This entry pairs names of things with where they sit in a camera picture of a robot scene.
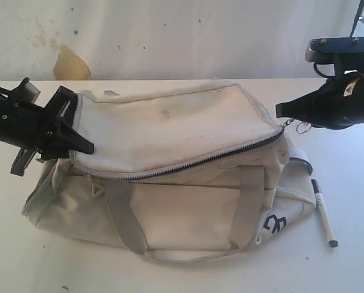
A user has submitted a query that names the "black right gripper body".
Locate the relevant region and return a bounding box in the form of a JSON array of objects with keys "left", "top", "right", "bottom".
[{"left": 310, "top": 73, "right": 364, "bottom": 130}]

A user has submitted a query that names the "white marker with black cap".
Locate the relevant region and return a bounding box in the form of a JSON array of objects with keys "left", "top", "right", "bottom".
[{"left": 311, "top": 179, "right": 338, "bottom": 248}]

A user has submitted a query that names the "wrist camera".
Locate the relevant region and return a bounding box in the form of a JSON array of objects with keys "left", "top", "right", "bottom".
[
  {"left": 10, "top": 78, "right": 40, "bottom": 104},
  {"left": 305, "top": 37, "right": 364, "bottom": 79}
]

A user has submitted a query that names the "white canvas duffel bag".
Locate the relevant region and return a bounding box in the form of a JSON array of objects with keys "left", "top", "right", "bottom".
[{"left": 22, "top": 81, "right": 316, "bottom": 263}]

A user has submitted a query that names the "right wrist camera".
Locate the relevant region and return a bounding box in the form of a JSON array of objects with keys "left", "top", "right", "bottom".
[{"left": 305, "top": 37, "right": 364, "bottom": 79}]

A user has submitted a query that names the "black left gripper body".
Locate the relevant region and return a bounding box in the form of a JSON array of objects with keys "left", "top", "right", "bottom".
[{"left": 0, "top": 86, "right": 78, "bottom": 176}]

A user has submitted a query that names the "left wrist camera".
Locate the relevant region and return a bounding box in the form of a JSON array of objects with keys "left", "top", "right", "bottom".
[{"left": 10, "top": 78, "right": 40, "bottom": 104}]

